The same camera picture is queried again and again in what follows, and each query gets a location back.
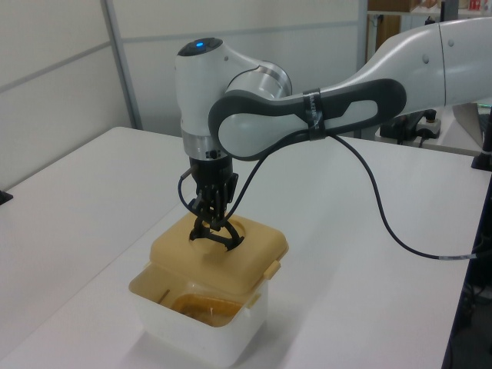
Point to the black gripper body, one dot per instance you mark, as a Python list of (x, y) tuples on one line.
[(211, 171)]

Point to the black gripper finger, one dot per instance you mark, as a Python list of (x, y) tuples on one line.
[(201, 215), (221, 207)]

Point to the tan plastic case lid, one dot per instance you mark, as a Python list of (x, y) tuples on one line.
[(215, 269)]

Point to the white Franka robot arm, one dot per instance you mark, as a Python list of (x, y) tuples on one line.
[(200, 96)]

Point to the white plastic case box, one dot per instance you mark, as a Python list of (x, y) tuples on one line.
[(215, 342)]

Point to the yellow C-clamp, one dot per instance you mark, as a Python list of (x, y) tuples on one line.
[(200, 307)]

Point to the black table clamp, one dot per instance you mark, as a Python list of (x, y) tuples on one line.
[(5, 197)]

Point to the black and white control device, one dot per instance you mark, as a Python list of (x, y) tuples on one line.
[(411, 128)]

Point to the cardboard box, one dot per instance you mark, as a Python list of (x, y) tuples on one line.
[(396, 4)]

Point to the black monitor stand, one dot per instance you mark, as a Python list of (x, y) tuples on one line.
[(485, 153)]

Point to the grey partition post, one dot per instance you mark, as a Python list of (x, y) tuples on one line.
[(122, 65)]

